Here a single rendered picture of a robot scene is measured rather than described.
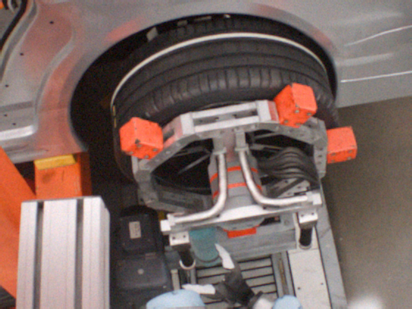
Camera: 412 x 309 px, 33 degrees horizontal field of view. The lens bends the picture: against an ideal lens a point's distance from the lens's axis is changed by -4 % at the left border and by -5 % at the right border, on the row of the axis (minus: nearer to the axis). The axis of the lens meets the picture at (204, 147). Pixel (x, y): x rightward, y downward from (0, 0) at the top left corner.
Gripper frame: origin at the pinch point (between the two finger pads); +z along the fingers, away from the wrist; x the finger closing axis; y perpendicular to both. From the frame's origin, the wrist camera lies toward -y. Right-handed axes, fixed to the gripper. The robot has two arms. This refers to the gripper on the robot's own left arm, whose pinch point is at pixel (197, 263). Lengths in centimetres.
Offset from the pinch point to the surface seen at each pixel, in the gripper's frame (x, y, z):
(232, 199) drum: 18.3, -8.3, 0.4
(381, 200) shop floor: 82, 83, -22
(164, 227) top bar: -0.3, -15.1, 8.4
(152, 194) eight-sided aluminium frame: 10.1, 1.5, 23.9
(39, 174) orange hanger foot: -2, 15, 66
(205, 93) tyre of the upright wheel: 30.0, -33.2, 15.0
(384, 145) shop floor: 105, 83, -10
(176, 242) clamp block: -1.0, -12.1, 4.2
